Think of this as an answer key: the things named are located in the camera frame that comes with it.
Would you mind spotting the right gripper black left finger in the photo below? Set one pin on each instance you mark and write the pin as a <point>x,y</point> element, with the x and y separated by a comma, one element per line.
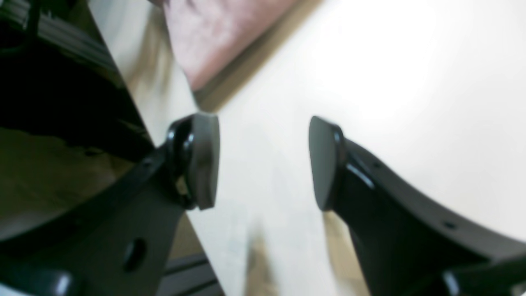
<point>118,242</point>

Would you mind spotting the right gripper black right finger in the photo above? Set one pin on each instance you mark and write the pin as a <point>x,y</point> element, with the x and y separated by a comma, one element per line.
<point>407,244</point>

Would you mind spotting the mauve t-shirt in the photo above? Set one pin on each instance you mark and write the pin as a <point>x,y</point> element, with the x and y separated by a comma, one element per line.
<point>206,35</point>

